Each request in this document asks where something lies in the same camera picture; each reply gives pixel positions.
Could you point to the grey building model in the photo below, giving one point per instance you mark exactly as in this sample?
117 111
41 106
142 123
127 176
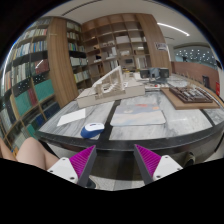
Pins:
155 74

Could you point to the wooden open display shelf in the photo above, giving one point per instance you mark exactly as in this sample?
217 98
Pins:
132 41

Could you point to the white paper sheet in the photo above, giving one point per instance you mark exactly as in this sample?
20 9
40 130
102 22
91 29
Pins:
71 117

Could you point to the grey printed mouse pad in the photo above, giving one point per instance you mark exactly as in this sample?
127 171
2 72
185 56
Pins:
137 115

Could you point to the white architectural model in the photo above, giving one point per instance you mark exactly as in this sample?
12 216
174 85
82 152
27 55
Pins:
112 86

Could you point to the wooden bookshelf with books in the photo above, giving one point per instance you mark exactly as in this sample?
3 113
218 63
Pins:
45 69

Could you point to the white and blue computer mouse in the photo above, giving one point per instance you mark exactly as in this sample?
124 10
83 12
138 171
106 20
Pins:
92 129

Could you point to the black shoe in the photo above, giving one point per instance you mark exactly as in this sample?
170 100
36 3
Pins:
189 160

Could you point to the dark model on wooden board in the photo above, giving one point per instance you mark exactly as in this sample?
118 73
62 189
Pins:
184 98

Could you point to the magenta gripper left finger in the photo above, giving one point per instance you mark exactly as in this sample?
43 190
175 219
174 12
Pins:
77 168

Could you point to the person's bare knee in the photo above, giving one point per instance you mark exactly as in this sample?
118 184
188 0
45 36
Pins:
31 152

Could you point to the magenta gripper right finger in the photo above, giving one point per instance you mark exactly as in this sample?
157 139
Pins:
153 166

